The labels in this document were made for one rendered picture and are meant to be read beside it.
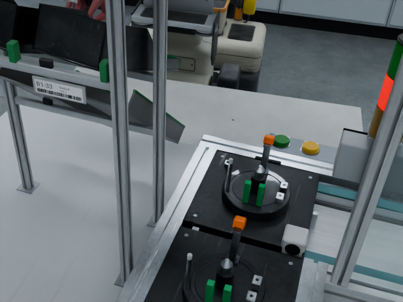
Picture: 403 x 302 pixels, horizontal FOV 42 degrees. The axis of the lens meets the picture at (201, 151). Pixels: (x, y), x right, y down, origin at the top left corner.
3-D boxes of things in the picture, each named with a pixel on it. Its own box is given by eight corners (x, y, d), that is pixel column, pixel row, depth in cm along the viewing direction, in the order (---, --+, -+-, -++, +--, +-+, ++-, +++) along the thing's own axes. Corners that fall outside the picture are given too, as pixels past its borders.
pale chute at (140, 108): (129, 126, 124) (136, 108, 124) (178, 144, 119) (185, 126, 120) (66, 91, 97) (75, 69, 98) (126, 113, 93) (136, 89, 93)
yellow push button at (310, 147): (302, 145, 128) (303, 139, 126) (318, 149, 127) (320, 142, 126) (299, 155, 125) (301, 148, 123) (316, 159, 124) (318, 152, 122)
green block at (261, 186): (256, 201, 106) (259, 183, 102) (262, 202, 105) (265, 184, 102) (255, 205, 105) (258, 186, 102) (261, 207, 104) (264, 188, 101)
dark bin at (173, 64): (123, 53, 110) (131, 18, 108) (178, 70, 106) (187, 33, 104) (31, 49, 85) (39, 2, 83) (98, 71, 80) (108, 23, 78)
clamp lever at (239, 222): (228, 253, 94) (235, 214, 91) (238, 256, 93) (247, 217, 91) (223, 262, 90) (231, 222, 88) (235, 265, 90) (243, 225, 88)
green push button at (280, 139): (273, 139, 129) (274, 132, 128) (289, 142, 128) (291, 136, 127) (270, 148, 126) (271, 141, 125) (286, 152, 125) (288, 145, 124)
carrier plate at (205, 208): (215, 156, 123) (216, 149, 121) (318, 181, 118) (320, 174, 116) (182, 227, 104) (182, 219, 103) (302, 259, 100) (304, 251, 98)
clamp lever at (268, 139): (258, 167, 113) (265, 133, 111) (268, 169, 113) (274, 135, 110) (256, 172, 110) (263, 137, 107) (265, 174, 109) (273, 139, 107)
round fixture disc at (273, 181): (231, 168, 117) (232, 160, 115) (294, 183, 114) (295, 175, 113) (213, 209, 106) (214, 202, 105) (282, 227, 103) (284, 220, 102)
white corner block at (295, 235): (283, 236, 104) (286, 222, 101) (306, 242, 103) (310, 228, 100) (278, 254, 100) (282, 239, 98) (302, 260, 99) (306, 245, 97)
